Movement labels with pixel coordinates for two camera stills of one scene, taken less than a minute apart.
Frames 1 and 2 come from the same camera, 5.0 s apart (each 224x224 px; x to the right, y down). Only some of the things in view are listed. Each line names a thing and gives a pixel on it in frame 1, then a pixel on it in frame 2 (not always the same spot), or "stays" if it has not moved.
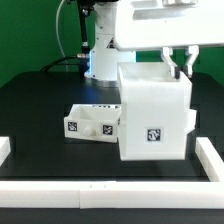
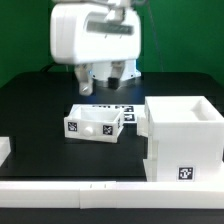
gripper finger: (166, 55) to (84, 73)
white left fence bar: (5, 148) stays
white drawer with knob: (82, 121) stays
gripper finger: (187, 69) to (116, 73)
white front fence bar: (111, 194) stays
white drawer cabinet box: (155, 112) to (185, 140)
